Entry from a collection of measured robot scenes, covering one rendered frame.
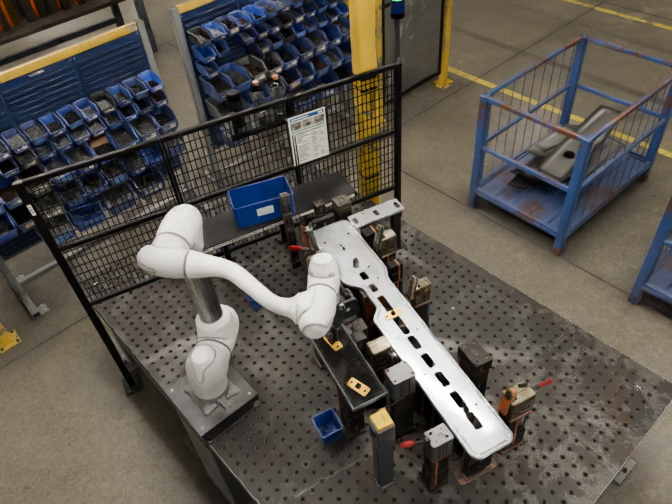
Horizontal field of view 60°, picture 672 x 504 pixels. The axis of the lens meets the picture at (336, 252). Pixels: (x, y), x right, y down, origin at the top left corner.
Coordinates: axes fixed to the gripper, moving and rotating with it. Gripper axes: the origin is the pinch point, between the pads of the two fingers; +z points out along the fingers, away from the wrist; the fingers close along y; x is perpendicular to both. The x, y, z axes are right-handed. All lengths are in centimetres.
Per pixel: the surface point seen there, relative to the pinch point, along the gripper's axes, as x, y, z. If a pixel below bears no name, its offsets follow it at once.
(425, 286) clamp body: 7, 54, 16
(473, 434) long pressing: -54, 22, 21
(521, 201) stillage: 82, 217, 104
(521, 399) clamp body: -57, 42, 15
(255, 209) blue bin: 93, 18, 8
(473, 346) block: -28, 48, 18
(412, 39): 261, 268, 57
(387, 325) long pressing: 3.2, 29.0, 20.4
